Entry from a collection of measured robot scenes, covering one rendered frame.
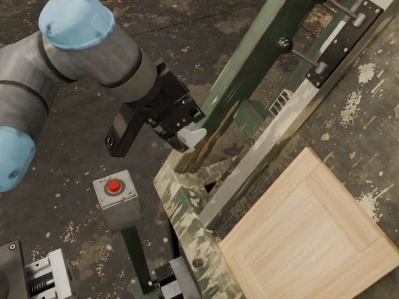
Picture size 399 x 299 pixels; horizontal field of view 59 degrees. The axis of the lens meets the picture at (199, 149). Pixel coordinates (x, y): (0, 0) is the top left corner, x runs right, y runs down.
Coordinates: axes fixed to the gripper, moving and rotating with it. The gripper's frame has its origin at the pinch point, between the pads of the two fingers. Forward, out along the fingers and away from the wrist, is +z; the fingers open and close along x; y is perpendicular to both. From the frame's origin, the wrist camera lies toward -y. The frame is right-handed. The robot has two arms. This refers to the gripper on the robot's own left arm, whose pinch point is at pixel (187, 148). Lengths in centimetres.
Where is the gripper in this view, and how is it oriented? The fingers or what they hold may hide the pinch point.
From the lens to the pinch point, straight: 68.8
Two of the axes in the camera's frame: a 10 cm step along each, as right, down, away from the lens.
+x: -4.1, -7.0, 5.8
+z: 4.3, 4.2, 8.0
